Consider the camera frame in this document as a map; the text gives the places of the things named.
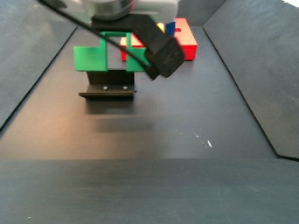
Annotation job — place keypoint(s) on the blue block right rear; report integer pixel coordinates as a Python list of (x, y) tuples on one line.
[(170, 28)]

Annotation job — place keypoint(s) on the red base board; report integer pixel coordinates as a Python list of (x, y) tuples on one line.
[(183, 35)]

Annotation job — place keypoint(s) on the yellow long bar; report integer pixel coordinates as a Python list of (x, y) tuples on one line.
[(161, 25)]

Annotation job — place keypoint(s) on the black angle fixture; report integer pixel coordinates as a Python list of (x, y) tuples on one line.
[(111, 84)]

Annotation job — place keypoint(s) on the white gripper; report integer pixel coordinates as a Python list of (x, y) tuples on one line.
[(107, 10)]

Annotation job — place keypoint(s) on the green bridge-shaped object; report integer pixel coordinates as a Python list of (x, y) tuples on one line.
[(91, 58)]

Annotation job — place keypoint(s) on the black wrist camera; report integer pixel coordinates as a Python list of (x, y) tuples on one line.
[(163, 51)]

